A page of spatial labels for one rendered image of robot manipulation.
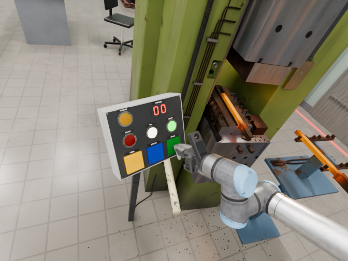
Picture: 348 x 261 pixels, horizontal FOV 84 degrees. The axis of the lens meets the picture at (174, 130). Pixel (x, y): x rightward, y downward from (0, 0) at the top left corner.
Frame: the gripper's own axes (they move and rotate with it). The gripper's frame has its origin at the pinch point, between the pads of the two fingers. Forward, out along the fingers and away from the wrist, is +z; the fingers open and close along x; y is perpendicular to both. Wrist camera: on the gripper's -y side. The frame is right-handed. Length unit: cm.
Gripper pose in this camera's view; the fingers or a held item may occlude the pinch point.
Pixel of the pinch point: (176, 144)
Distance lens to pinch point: 86.0
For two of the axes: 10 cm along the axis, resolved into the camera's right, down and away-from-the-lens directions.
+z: -6.0, -2.1, 7.7
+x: 7.9, -2.9, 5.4
